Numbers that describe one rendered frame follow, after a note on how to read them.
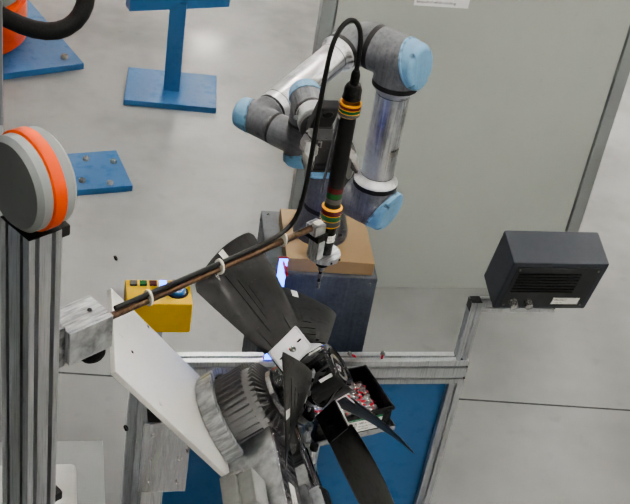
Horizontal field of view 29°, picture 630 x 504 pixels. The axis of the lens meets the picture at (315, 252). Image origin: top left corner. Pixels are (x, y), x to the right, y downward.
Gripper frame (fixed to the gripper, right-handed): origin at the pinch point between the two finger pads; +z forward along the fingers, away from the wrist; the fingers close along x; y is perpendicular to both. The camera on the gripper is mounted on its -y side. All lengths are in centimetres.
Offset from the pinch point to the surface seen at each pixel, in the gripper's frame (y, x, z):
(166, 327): 66, 27, -29
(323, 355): 39.3, -1.5, 12.4
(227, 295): 28.7, 19.2, 5.5
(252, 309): 32.2, 13.7, 5.8
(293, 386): 29.4, 9.5, 32.9
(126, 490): 126, 34, -32
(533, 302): 58, -68, -31
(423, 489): 129, -52, -32
